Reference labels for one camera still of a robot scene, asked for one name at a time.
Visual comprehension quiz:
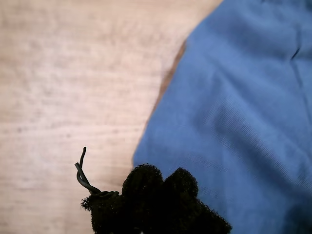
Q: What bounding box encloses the blue printed T-shirt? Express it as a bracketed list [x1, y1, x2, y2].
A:
[133, 0, 312, 234]

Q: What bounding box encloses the black zip tie, twisted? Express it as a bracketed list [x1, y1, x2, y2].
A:
[74, 146, 120, 198]

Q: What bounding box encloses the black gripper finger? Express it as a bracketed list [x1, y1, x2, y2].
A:
[80, 163, 165, 234]
[160, 167, 233, 234]

